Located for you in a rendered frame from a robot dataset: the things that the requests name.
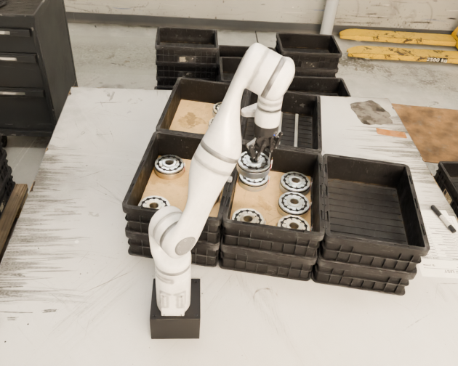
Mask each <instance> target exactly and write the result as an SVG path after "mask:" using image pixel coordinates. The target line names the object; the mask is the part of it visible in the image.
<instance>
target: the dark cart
mask: <svg viewBox="0 0 458 366"><path fill-rule="evenodd" d="M4 1H5V2H6V4H5V5H3V6H1V7H0V133H1V137H2V138H1V141H0V142H2V143H3V145H2V147H6V146H7V136H22V137H52V134H53V131H54V130H55V127H56V124H57V121H58V119H59V117H60V114H61V112H62V109H63V106H64V104H65V101H66V99H67V97H68V94H69V91H70V90H71V87H72V86H78V83H77V78H76V70H75V65H74V61H73V52H72V47H71V39H70V34H69V30H68V21H67V16H66V11H65V3H64V0H4Z"/></svg>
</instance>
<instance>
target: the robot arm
mask: <svg viewBox="0 0 458 366"><path fill-rule="evenodd" d="M294 73H295V67H294V61H293V60H292V59H291V58H290V57H284V56H282V55H280V54H278V53H276V52H274V51H273V50H271V49H269V48H267V47H266V46H263V45H262V44H259V43H254V44H252V45H251V46H250V47H249V48H248V50H247V51H246V53H245V55H244V56H243V58H242V60H241V62H240V64H239V66H238V68H237V71H236V73H235V75H234V77H233V80H232V81H231V83H230V86H229V88H228V90H227V93H226V95H225V97H224V99H223V101H222V104H221V105H220V108H219V110H218V111H217V114H216V116H215V117H214V119H213V121H212V122H211V124H210V126H209V128H208V129H207V131H206V133H205V135H204V137H203V139H202V140H201V142H200V144H199V146H198V148H197V150H196V151H195V153H194V155H193V158H192V160H191V163H190V170H189V180H188V199H187V203H186V206H185V209H184V211H183V212H182V211H181V210H180V209H179V208H177V207H175V206H165V207H163V208H161V209H159V210H158V211H157V212H156V213H155V214H154V215H153V217H152V219H151V221H150V224H149V228H148V234H149V241H150V251H151V254H152V256H153V259H154V262H155V275H156V300H157V306H158V308H159V310H160V311H161V316H184V315H185V311H186V310H187V309H188V307H189V306H190V281H191V252H190V250H191V249H192V248H193V246H194V245H195V244H196V242H197V240H198V238H199V236H200V234H201V232H202V229H203V228H204V225H205V223H206V220H207V218H208V216H209V213H210V211H211V209H212V207H213V205H214V203H215V201H216V199H217V197H218V195H219V193H220V191H221V190H222V188H223V186H224V184H225V183H226V181H227V180H228V177H229V176H230V174H231V173H232V171H233V169H234V168H235V166H236V164H237V162H238V160H239V158H240V157H241V148H242V143H241V126H240V107H241V98H242V94H243V92H244V89H245V88H246V89H248V90H250V91H251V92H254V93H255V94H257V95H258V100H257V103H255V104H253V105H250V106H248V107H244V108H242V109H241V115H242V116H243V117H254V127H253V129H254V136H253V139H252V141H251V142H246V143H245V146H246V151H247V155H248V156H249V157H251V158H252V162H254V163H256V162H258V161H259V159H260V154H261V153H262V152H263V150H264V147H265V149H266V150H265V153H264V154H265V155H267V156H268V157H269V159H270V158H271V153H272V151H273V149H277V147H278V144H279V142H280V140H281V138H282V135H283V132H281V131H280V130H278V128H279V123H280V119H281V106H282V101H283V97H284V94H285V92H286V91H287V89H288V88H289V85H290V84H291V82H292V79H293V77H294ZM275 141H276V143H275V144H274V142H275ZM256 151H257V153H256Z"/></svg>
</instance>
